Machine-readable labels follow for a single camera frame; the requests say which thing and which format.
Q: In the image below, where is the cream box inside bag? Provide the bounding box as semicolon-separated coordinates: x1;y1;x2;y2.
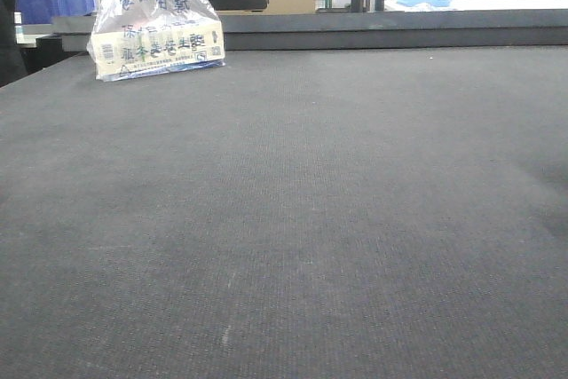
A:
90;20;225;82

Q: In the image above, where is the white background table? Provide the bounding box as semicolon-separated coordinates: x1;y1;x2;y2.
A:
384;0;567;12

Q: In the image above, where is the clear printed plastic bag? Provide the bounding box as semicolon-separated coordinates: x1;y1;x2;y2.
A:
86;0;226;83

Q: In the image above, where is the blue tray on white table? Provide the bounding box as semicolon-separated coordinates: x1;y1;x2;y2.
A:
396;0;452;8

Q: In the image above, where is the dark raised table ledge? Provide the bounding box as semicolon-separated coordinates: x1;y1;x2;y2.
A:
51;9;568;52

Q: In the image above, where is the person in black clothing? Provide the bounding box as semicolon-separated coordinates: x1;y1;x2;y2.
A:
0;0;56;88

